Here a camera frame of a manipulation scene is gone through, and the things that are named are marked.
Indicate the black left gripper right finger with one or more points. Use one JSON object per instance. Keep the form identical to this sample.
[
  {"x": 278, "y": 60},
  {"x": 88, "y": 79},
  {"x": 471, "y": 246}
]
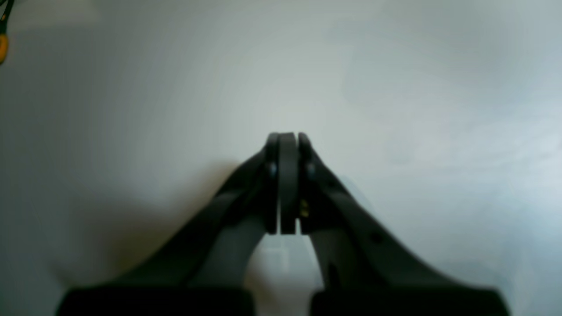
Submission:
[{"x": 366, "y": 271}]

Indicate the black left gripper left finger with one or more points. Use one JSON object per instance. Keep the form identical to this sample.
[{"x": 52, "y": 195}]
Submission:
[{"x": 200, "y": 270}]

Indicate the white printed T-shirt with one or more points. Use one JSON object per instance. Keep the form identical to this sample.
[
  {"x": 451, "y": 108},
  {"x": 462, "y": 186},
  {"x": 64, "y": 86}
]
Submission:
[{"x": 445, "y": 114}]

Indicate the orange round object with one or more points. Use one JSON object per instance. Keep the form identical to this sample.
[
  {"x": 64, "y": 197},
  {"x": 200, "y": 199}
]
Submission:
[{"x": 4, "y": 45}]

